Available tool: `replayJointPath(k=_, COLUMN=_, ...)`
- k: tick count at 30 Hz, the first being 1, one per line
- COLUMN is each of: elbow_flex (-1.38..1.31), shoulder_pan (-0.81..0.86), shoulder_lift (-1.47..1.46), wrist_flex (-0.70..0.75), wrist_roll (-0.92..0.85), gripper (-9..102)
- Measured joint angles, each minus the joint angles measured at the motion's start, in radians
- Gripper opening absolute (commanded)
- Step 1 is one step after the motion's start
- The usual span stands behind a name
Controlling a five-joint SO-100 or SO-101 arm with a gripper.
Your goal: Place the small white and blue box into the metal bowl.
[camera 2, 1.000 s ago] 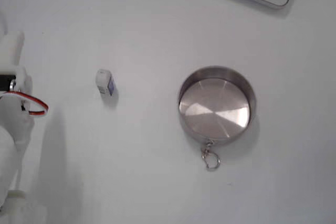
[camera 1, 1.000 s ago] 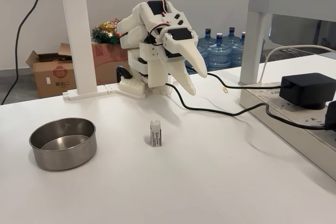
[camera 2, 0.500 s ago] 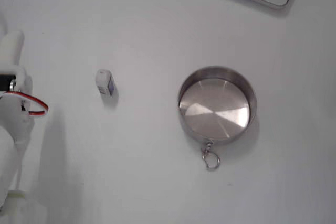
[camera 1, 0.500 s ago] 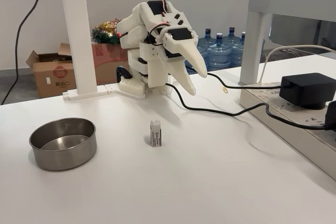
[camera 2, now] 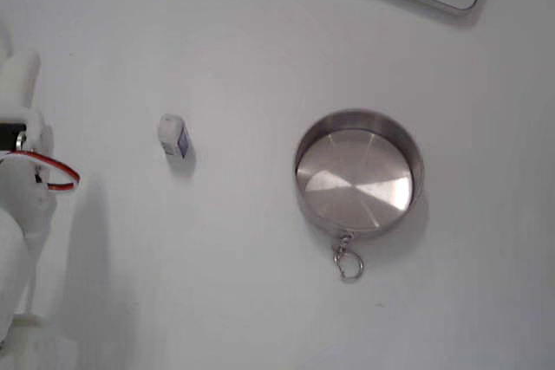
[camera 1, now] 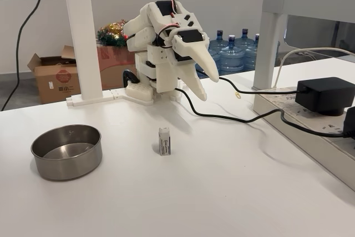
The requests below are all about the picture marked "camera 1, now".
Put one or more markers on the white desk shelf riser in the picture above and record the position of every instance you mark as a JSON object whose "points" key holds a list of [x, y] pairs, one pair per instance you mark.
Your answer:
{"points": [[270, 40]]}

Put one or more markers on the gold and green tinsel decoration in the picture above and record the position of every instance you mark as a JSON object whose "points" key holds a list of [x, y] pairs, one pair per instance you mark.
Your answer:
{"points": [[111, 34]]}

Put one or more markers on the open brown cardboard box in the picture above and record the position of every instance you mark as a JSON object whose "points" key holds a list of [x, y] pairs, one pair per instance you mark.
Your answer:
{"points": [[52, 81]]}

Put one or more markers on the yellow rubber band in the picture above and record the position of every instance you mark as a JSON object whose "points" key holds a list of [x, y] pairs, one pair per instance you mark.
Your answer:
{"points": [[238, 96]]}

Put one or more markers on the white power strip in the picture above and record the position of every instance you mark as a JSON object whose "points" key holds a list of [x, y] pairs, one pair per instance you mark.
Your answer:
{"points": [[305, 120]]}

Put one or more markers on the black plug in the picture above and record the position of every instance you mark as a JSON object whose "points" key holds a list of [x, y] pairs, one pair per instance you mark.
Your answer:
{"points": [[350, 123]]}

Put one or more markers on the white perforated mount block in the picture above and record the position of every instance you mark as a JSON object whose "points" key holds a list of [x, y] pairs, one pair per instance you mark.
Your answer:
{"points": [[138, 91]]}

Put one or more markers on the blue water jug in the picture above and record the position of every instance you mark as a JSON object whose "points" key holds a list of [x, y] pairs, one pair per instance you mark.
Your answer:
{"points": [[245, 41], [231, 56], [253, 56], [219, 45]]}

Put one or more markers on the white stand post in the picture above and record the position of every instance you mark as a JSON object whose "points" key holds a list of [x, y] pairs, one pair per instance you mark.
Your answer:
{"points": [[80, 40]]}

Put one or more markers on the red cardboard box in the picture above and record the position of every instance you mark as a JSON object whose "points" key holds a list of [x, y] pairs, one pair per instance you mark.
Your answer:
{"points": [[111, 65]]}

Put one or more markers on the black table clamp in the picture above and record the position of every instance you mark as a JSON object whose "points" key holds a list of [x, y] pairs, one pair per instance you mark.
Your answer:
{"points": [[129, 74]]}

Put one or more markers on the black power adapter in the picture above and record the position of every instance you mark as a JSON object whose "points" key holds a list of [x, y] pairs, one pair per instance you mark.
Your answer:
{"points": [[321, 92]]}

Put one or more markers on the round metal bowl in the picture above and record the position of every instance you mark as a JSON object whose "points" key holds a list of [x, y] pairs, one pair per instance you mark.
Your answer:
{"points": [[66, 165]]}

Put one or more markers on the small white and blue box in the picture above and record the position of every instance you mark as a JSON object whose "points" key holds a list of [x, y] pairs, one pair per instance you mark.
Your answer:
{"points": [[164, 142]]}

